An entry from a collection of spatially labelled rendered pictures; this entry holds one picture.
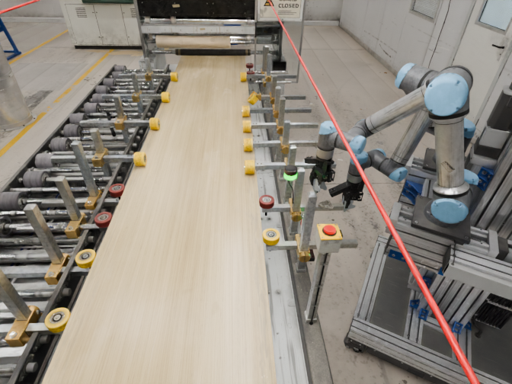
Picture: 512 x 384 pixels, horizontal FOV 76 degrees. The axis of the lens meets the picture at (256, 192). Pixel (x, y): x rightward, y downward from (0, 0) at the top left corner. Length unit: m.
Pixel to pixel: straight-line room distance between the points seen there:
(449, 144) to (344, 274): 1.56
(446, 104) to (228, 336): 1.03
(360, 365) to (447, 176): 1.33
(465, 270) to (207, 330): 1.02
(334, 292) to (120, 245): 1.53
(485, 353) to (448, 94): 1.57
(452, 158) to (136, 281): 1.24
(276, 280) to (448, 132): 1.00
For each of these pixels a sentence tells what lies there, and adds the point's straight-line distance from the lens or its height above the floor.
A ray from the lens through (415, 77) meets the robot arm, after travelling 1.62.
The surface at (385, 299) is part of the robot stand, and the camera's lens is 2.29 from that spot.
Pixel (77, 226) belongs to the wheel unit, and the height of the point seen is 0.87.
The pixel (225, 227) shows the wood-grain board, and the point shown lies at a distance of 1.55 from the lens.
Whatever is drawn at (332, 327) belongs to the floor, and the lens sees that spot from 2.34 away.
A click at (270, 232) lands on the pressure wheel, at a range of 1.52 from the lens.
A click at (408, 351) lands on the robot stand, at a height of 0.21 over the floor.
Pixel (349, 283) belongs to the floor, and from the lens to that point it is 2.56.
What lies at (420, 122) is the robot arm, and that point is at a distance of 1.59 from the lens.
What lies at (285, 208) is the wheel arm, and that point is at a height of 0.86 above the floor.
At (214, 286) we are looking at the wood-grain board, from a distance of 1.33.
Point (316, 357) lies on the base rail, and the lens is 1.43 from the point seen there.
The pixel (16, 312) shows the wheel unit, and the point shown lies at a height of 0.91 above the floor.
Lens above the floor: 1.98
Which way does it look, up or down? 38 degrees down
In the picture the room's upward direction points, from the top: 1 degrees clockwise
